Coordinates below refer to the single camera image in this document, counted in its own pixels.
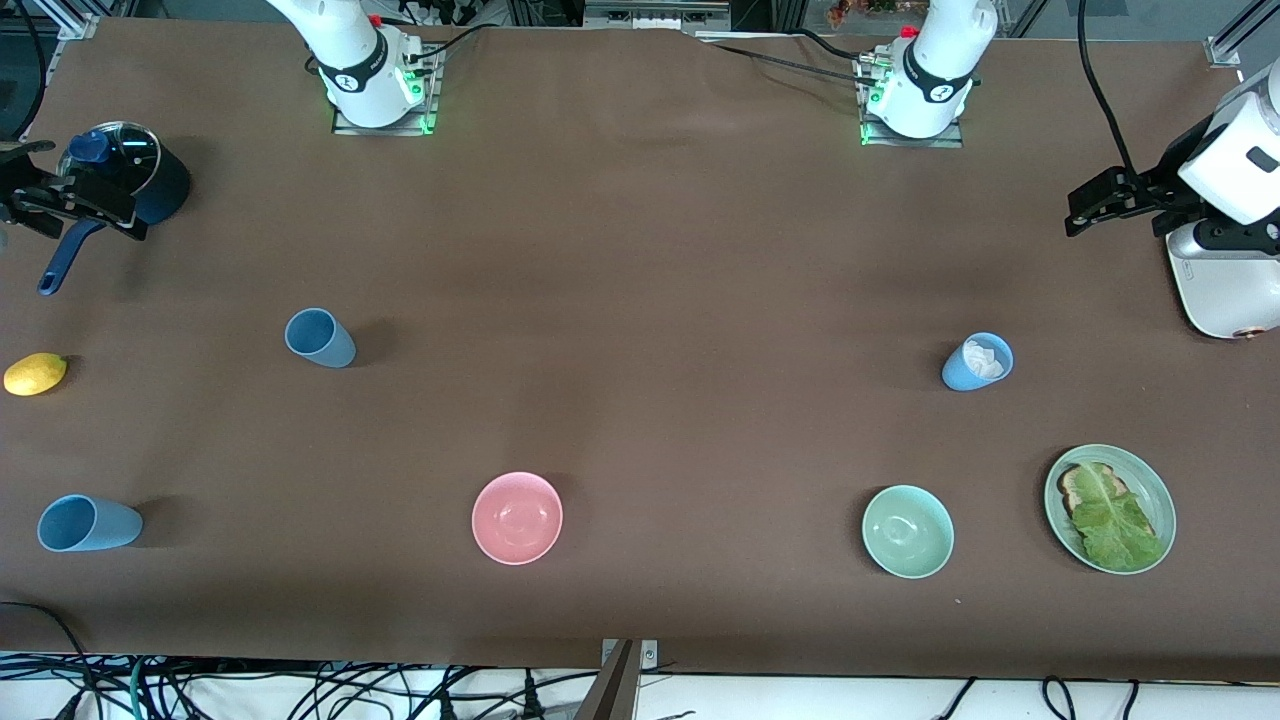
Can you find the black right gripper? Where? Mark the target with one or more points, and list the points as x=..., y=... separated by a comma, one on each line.
x=50, y=198

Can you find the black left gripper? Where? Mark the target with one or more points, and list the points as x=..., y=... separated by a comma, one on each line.
x=1152, y=193

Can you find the white paper tissue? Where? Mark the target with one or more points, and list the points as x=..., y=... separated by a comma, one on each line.
x=983, y=360

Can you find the light blue plastic cup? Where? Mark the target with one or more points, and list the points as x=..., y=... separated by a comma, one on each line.
x=955, y=376
x=320, y=340
x=90, y=524

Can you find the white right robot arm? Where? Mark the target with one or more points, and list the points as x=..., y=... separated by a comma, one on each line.
x=355, y=60

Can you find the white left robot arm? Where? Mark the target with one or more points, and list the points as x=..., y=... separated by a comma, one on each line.
x=930, y=70

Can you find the glass lid with blue knob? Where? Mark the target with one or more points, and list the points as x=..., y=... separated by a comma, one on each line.
x=130, y=160

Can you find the dark blue saucepan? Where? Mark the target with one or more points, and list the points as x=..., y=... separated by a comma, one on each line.
x=165, y=190

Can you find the white toaster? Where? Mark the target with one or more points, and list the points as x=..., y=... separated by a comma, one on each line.
x=1220, y=290

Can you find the yellow lemon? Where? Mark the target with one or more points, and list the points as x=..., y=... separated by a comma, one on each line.
x=35, y=375

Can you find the brown bread slice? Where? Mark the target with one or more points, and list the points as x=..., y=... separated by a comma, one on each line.
x=1068, y=490

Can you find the pale green plate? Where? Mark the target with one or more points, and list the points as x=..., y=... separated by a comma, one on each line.
x=1160, y=500

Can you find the green lettuce leaf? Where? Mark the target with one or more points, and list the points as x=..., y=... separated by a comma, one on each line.
x=1115, y=525

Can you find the pale green bowl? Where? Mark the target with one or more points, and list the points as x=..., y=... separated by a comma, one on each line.
x=908, y=532

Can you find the pink bowl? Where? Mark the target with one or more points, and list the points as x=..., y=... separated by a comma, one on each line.
x=517, y=518

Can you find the dark metal bar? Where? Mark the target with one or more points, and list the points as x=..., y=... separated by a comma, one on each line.
x=610, y=695

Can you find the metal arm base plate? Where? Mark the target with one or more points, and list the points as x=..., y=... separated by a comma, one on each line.
x=380, y=131
x=950, y=141

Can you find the aluminium frame corner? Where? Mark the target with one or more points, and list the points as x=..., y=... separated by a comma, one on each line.
x=78, y=26
x=1224, y=52

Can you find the silver frame block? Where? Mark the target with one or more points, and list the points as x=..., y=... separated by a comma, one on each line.
x=655, y=14

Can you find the silver metal bracket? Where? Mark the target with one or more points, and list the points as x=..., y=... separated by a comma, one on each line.
x=650, y=655

